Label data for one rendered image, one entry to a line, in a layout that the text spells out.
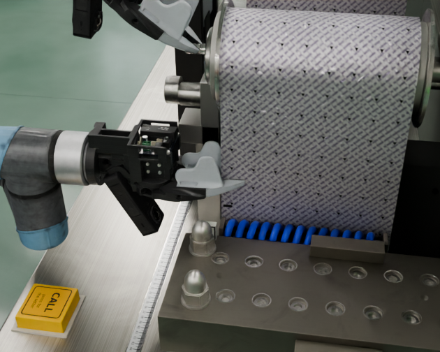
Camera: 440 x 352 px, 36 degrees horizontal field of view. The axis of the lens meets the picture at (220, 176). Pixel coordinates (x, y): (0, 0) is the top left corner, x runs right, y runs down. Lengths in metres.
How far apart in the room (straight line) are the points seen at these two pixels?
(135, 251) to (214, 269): 0.26
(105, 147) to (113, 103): 2.57
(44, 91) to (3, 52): 0.63
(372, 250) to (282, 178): 0.15
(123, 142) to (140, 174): 0.05
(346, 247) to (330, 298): 0.08
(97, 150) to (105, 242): 0.26
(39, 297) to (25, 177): 0.18
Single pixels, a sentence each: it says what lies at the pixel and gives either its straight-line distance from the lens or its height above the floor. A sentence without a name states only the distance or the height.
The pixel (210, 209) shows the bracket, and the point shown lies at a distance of 1.05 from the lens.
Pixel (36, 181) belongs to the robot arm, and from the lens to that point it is 0.97.
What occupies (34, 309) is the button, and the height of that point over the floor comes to 0.92.
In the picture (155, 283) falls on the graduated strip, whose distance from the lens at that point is 1.05.
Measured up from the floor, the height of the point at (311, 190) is 1.09.
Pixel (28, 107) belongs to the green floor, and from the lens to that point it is 3.54.
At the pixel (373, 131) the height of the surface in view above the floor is 1.19.
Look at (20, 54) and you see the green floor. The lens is 4.16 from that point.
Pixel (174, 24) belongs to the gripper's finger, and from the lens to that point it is 0.85.
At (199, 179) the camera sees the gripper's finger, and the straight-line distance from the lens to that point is 0.89.
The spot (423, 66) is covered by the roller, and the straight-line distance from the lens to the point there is 0.83.
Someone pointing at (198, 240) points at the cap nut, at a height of 1.05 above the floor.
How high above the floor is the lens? 1.62
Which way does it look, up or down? 34 degrees down
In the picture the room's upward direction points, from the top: 1 degrees counter-clockwise
